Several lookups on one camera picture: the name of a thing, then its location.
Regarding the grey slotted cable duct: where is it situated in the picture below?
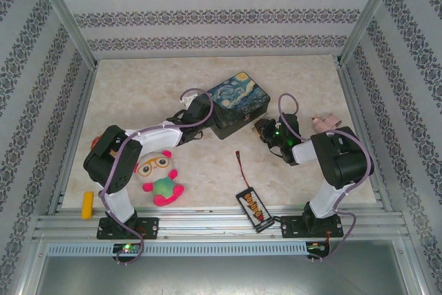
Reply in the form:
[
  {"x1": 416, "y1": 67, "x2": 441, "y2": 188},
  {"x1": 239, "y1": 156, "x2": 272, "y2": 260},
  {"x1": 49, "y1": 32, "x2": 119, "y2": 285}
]
[{"x1": 46, "y1": 242, "x2": 308, "y2": 257}]

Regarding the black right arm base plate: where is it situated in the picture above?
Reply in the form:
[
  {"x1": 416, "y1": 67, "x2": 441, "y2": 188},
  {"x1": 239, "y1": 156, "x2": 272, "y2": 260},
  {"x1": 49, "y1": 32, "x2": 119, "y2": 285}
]
[{"x1": 280, "y1": 215, "x2": 345, "y2": 240}]

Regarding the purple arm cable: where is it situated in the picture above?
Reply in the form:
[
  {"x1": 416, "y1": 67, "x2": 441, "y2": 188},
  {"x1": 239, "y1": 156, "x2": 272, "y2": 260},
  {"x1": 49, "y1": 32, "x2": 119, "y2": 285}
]
[
  {"x1": 98, "y1": 88, "x2": 215, "y2": 267},
  {"x1": 277, "y1": 93, "x2": 374, "y2": 264}
]

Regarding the aluminium table side rail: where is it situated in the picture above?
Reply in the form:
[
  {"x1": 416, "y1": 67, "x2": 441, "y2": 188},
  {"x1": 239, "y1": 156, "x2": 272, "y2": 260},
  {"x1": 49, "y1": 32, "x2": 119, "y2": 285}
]
[
  {"x1": 336, "y1": 61, "x2": 393, "y2": 213},
  {"x1": 51, "y1": 63, "x2": 99, "y2": 215}
]

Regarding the pink plastic toy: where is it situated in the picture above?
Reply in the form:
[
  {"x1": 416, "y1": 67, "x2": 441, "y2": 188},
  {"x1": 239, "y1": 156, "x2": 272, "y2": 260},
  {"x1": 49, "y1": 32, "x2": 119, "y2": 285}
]
[{"x1": 311, "y1": 113, "x2": 343, "y2": 133}]

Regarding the grey metal shelf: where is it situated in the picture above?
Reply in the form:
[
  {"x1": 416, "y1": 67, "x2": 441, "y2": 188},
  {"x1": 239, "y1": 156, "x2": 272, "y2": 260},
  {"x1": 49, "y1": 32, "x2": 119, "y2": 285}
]
[{"x1": 20, "y1": 255, "x2": 424, "y2": 295}]

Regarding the yellow rectangular block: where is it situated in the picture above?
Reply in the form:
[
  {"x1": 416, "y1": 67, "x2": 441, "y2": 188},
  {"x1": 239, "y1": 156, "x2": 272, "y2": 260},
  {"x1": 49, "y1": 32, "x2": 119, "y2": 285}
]
[{"x1": 81, "y1": 191, "x2": 95, "y2": 219}]

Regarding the plush panda toy with glasses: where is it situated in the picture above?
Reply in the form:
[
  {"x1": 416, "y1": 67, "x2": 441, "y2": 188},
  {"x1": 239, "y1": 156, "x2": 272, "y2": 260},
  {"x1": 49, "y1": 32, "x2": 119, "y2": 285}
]
[{"x1": 131, "y1": 150, "x2": 186, "y2": 208}]

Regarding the starry night painted tin box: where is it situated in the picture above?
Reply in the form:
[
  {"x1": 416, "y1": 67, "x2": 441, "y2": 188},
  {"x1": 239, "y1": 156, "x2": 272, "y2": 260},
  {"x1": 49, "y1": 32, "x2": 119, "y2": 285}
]
[{"x1": 206, "y1": 71, "x2": 272, "y2": 140}]

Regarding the small circuit board green light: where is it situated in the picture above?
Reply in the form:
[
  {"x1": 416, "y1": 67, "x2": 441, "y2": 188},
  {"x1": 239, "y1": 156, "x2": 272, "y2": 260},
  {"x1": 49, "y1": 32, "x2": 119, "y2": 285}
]
[{"x1": 113, "y1": 242, "x2": 142, "y2": 254}]

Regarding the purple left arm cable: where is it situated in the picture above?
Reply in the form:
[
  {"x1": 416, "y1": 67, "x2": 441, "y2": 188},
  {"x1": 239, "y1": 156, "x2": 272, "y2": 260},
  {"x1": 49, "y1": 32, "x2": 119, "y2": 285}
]
[{"x1": 98, "y1": 88, "x2": 215, "y2": 267}]

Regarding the thin red and black wire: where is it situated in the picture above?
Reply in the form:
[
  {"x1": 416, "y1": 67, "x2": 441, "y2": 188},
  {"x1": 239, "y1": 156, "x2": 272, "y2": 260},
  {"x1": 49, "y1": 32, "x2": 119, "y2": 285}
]
[{"x1": 235, "y1": 150, "x2": 250, "y2": 187}]

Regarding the aluminium frame post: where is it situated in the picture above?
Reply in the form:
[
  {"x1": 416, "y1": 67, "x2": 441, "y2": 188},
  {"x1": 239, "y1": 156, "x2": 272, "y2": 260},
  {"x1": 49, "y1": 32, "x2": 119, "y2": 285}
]
[
  {"x1": 27, "y1": 0, "x2": 99, "y2": 68},
  {"x1": 336, "y1": 0, "x2": 405, "y2": 66}
]

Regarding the aluminium mounting rail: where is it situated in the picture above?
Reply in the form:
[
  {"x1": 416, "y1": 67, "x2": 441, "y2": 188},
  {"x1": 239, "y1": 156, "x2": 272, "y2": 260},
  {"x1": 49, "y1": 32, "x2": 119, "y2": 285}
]
[{"x1": 32, "y1": 204, "x2": 410, "y2": 240}]

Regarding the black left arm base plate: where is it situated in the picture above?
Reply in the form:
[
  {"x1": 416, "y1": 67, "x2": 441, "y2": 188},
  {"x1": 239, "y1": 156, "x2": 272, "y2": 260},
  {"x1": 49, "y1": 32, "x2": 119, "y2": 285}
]
[{"x1": 96, "y1": 217, "x2": 160, "y2": 240}]

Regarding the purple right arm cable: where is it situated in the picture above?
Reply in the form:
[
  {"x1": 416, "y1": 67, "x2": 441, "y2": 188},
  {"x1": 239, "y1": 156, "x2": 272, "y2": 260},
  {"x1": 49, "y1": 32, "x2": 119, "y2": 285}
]
[{"x1": 277, "y1": 93, "x2": 374, "y2": 264}]

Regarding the black battery balance board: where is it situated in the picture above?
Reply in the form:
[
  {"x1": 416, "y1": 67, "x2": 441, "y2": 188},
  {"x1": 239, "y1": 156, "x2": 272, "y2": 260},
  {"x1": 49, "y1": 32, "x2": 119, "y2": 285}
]
[{"x1": 236, "y1": 187, "x2": 276, "y2": 234}]

